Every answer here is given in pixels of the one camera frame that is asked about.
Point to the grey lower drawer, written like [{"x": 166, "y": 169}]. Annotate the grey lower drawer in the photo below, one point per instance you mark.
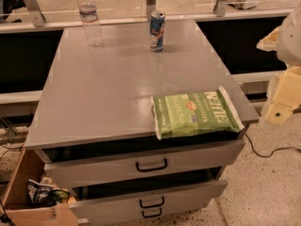
[{"x": 123, "y": 208}]

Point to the grey drawer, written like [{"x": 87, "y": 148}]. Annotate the grey drawer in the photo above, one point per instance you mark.
[
  {"x": 123, "y": 208},
  {"x": 122, "y": 167}
]

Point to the black bottom drawer handle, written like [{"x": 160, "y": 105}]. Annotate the black bottom drawer handle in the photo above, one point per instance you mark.
[{"x": 152, "y": 213}]

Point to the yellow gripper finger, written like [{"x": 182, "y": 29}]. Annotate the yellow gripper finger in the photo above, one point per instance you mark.
[
  {"x": 287, "y": 97},
  {"x": 269, "y": 42}
]

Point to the grey top drawer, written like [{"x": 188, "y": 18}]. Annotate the grey top drawer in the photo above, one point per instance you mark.
[{"x": 122, "y": 167}]

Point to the green jalapeno chip bag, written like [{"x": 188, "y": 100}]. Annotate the green jalapeno chip bag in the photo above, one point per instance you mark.
[{"x": 193, "y": 114}]

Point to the clear plastic water bottle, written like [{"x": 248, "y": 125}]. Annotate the clear plastic water bottle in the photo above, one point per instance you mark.
[{"x": 91, "y": 22}]

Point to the black lower drawer handle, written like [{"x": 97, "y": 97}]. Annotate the black lower drawer handle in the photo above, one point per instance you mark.
[{"x": 146, "y": 204}]

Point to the black top drawer handle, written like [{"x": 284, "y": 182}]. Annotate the black top drawer handle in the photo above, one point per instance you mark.
[{"x": 151, "y": 167}]

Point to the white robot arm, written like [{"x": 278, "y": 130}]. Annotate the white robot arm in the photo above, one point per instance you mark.
[{"x": 286, "y": 41}]

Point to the blue silver redbull can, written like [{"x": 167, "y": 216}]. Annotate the blue silver redbull can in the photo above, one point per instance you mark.
[{"x": 157, "y": 30}]

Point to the crumpled snack bag in box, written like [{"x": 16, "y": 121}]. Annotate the crumpled snack bag in box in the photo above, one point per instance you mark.
[{"x": 43, "y": 195}]

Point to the grey drawer cabinet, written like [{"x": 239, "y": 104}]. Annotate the grey drawer cabinet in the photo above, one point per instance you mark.
[{"x": 97, "y": 100}]

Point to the black drawer handle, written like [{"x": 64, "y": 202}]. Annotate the black drawer handle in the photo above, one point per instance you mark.
[
  {"x": 152, "y": 213},
  {"x": 151, "y": 167},
  {"x": 146, "y": 204}
]

